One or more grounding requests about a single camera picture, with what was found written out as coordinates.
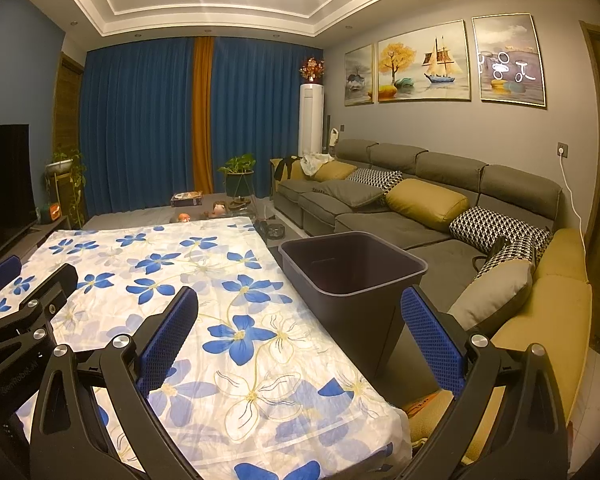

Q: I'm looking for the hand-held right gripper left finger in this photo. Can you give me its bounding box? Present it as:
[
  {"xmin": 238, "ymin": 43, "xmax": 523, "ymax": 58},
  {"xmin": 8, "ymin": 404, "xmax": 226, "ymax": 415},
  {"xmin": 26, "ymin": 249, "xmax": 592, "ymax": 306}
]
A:
[{"xmin": 30, "ymin": 285, "xmax": 201, "ymax": 480}]

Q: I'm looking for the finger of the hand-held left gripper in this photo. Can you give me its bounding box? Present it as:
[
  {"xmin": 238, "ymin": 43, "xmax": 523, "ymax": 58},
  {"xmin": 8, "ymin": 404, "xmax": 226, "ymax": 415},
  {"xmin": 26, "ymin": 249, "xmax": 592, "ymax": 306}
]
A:
[
  {"xmin": 0, "ymin": 262, "xmax": 79, "ymax": 361},
  {"xmin": 0, "ymin": 255, "xmax": 23, "ymax": 306}
]

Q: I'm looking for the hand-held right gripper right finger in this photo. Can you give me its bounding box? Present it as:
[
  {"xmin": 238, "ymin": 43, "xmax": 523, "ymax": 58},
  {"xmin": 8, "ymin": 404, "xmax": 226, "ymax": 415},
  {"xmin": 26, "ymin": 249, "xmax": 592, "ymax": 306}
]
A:
[{"xmin": 400, "ymin": 285, "xmax": 568, "ymax": 480}]

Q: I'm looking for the dark grey plastic bin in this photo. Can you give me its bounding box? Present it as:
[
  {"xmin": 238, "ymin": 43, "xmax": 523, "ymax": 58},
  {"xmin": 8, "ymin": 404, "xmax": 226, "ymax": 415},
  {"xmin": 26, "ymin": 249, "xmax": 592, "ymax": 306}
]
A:
[{"xmin": 278, "ymin": 231, "xmax": 428, "ymax": 381}]

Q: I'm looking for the grey television cabinet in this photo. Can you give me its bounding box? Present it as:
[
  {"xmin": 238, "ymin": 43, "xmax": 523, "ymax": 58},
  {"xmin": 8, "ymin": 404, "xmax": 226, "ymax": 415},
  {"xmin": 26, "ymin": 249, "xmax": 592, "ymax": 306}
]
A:
[{"xmin": 0, "ymin": 215, "xmax": 73, "ymax": 273}]

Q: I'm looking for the large grey cushion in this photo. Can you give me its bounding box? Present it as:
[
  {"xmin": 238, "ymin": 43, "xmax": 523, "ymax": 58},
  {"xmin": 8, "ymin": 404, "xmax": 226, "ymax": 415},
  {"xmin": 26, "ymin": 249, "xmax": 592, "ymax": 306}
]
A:
[{"xmin": 447, "ymin": 259, "xmax": 536, "ymax": 331}]

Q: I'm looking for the black television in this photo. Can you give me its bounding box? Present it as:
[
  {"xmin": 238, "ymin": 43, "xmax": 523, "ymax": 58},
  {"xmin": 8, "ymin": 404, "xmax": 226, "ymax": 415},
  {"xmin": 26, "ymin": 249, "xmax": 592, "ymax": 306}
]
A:
[{"xmin": 0, "ymin": 124, "xmax": 38, "ymax": 271}]

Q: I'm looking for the gold plant stand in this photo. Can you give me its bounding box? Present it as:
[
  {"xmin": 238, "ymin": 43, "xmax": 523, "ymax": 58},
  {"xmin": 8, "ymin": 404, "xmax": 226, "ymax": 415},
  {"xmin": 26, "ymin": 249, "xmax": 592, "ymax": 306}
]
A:
[{"xmin": 47, "ymin": 172, "xmax": 76, "ymax": 226}]

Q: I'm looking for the blue floral tablecloth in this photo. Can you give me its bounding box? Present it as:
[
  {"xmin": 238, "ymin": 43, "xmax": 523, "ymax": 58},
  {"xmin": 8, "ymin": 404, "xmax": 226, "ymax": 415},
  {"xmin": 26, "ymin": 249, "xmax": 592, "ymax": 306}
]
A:
[{"xmin": 0, "ymin": 219, "xmax": 413, "ymax": 480}]

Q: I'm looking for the trailing potted plant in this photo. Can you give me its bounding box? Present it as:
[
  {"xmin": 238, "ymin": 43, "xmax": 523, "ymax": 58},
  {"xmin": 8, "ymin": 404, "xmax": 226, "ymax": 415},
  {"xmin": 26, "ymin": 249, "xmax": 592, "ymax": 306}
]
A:
[{"xmin": 44, "ymin": 152, "xmax": 87, "ymax": 228}]

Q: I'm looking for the houndstooth pillow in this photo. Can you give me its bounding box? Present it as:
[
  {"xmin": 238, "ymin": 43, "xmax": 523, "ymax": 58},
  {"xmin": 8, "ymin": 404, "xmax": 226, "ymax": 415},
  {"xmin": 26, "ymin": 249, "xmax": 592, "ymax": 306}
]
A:
[
  {"xmin": 475, "ymin": 237, "xmax": 538, "ymax": 281},
  {"xmin": 346, "ymin": 167, "xmax": 405, "ymax": 195},
  {"xmin": 449, "ymin": 206, "xmax": 553, "ymax": 253}
]

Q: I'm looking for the large yellow cushion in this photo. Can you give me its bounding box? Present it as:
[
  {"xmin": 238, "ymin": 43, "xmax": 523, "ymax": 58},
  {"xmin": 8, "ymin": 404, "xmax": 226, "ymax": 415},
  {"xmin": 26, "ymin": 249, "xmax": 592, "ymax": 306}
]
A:
[{"xmin": 385, "ymin": 177, "xmax": 471, "ymax": 233}]

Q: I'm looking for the flat grey cushion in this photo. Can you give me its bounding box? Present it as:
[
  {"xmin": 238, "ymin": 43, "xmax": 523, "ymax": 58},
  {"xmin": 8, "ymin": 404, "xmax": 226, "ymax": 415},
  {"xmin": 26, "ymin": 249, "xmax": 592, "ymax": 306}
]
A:
[{"xmin": 320, "ymin": 179, "xmax": 386, "ymax": 211}]

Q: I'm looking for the grey and yellow corner sofa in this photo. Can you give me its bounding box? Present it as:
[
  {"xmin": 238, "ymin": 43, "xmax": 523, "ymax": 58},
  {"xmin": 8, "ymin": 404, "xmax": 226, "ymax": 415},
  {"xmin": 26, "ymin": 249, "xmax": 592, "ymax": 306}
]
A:
[{"xmin": 271, "ymin": 137, "xmax": 595, "ymax": 480}]

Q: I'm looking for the blue curtain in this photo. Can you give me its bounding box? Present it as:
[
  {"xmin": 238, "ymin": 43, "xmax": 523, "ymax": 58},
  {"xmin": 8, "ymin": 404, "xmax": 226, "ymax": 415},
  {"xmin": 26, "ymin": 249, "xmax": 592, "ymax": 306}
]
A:
[
  {"xmin": 80, "ymin": 37, "xmax": 201, "ymax": 216},
  {"xmin": 207, "ymin": 37, "xmax": 326, "ymax": 198}
]

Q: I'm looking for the potted plant in dark pot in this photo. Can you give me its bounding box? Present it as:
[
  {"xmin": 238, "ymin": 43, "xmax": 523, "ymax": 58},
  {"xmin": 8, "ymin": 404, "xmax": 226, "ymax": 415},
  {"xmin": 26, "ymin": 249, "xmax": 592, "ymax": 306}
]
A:
[{"xmin": 217, "ymin": 154, "xmax": 257, "ymax": 201}]

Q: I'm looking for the small yellow cushion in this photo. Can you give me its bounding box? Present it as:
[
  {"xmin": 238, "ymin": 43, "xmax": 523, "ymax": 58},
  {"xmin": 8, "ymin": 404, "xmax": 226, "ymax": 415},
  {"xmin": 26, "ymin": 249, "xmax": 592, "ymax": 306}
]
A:
[{"xmin": 312, "ymin": 160, "xmax": 358, "ymax": 182}]

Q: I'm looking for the white cloth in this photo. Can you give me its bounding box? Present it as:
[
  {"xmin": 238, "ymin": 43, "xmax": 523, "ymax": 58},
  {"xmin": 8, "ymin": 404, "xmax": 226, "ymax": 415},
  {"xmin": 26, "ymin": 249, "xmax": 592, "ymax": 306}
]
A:
[{"xmin": 300, "ymin": 154, "xmax": 335, "ymax": 177}]

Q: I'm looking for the orange curtain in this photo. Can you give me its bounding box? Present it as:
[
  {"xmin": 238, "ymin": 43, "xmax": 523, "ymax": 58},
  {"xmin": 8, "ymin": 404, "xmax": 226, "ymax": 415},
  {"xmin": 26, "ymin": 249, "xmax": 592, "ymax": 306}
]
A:
[{"xmin": 190, "ymin": 36, "xmax": 216, "ymax": 196}]

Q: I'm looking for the white standing air conditioner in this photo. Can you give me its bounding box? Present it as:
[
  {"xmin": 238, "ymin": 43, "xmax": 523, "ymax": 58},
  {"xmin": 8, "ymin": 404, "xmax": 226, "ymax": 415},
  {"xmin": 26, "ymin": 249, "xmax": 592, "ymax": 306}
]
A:
[{"xmin": 298, "ymin": 84, "xmax": 327, "ymax": 156}]

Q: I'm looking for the small grey tree painting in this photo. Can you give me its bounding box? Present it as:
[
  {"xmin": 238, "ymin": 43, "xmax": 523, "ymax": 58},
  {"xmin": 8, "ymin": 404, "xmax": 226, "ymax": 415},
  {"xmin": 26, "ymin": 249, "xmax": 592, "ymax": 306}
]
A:
[{"xmin": 343, "ymin": 44, "xmax": 376, "ymax": 107}]

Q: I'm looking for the large sailboat painting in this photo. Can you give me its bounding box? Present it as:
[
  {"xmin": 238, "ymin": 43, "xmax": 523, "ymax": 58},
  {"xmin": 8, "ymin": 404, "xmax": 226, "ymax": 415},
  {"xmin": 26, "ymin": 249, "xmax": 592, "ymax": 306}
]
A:
[{"xmin": 376, "ymin": 20, "xmax": 468, "ymax": 103}]

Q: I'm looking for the grey mountain painting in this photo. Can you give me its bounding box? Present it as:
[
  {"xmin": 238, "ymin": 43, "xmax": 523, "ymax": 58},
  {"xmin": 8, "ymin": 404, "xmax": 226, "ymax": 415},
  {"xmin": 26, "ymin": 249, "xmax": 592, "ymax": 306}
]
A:
[{"xmin": 471, "ymin": 12, "xmax": 548, "ymax": 108}]

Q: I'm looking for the red and gold flower ornament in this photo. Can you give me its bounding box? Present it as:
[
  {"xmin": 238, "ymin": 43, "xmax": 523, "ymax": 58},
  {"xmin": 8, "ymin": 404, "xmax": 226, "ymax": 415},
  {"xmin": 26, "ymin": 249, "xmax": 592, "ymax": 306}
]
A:
[{"xmin": 300, "ymin": 57, "xmax": 327, "ymax": 85}]

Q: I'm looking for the black strap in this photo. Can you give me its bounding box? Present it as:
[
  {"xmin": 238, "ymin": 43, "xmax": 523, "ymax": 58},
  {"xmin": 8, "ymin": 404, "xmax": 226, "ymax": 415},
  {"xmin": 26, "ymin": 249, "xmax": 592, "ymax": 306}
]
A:
[{"xmin": 472, "ymin": 236, "xmax": 513, "ymax": 273}]

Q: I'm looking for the white charging cable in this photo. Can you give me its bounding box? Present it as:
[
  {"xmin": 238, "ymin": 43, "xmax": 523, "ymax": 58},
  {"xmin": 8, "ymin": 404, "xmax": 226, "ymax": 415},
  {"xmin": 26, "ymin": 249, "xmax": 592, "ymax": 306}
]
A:
[{"xmin": 560, "ymin": 152, "xmax": 591, "ymax": 266}]

